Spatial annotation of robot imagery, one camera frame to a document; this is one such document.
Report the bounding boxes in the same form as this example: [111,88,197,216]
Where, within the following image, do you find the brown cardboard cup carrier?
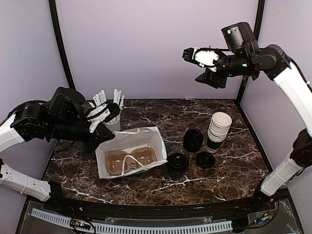
[105,147,157,176]

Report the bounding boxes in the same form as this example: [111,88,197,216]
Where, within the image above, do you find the light blue paper bag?
[95,126,167,179]

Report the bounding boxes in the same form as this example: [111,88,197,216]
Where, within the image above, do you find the black plastic cup lid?
[167,153,189,173]

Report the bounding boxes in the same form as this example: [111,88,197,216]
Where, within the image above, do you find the black paper coffee cup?
[168,170,185,181]

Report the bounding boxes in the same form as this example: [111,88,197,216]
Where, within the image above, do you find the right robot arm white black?
[240,19,312,167]

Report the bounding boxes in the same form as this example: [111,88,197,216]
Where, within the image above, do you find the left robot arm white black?
[0,87,120,213]

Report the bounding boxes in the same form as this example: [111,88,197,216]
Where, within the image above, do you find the stack of paper coffee cups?
[207,112,232,153]

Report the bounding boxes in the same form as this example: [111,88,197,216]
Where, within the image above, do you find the white cup holding straws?
[105,116,121,132]

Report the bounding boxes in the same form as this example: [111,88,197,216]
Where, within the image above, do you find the bundle of wrapped white straws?
[90,89,125,116]

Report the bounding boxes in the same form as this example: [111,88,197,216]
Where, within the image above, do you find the stack of black lids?
[183,129,204,153]

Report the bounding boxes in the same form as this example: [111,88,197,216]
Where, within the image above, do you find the black plastic lid on table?
[196,152,215,169]

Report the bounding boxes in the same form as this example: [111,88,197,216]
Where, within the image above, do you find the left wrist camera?
[85,102,120,133]

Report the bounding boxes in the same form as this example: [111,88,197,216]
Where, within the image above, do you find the white slotted cable duct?
[31,208,233,234]

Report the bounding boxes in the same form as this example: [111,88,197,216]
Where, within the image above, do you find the black front frame rail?
[43,187,277,220]

